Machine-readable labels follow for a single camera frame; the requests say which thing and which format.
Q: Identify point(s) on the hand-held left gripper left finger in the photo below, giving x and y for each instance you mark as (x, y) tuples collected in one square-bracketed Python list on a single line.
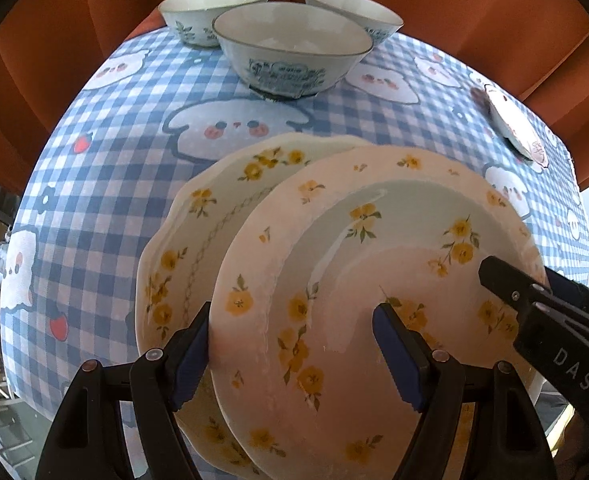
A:
[(194, 360)]

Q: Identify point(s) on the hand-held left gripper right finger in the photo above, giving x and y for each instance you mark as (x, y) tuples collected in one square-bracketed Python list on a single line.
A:
[(397, 355)]

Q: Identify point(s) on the scalloped yellow flower plate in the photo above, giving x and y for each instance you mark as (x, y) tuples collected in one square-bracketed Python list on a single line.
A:
[(199, 220)]

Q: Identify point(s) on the blue checkered cartoon tablecloth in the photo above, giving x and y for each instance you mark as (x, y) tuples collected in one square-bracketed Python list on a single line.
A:
[(124, 185)]

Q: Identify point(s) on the round yellow flower plate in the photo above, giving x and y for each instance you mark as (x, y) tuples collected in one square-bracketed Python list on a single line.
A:
[(324, 260)]

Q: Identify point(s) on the white plate with red pattern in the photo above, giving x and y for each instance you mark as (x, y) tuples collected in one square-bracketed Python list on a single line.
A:
[(517, 130)]

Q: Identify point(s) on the white bowl with blue pattern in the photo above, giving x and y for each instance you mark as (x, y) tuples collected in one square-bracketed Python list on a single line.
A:
[(354, 10), (289, 35), (202, 15)]

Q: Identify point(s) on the orange curtain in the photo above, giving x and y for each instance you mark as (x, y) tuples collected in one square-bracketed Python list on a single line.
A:
[(74, 35)]

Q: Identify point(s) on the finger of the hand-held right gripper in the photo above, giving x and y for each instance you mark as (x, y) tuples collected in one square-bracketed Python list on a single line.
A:
[(504, 280), (567, 287)]

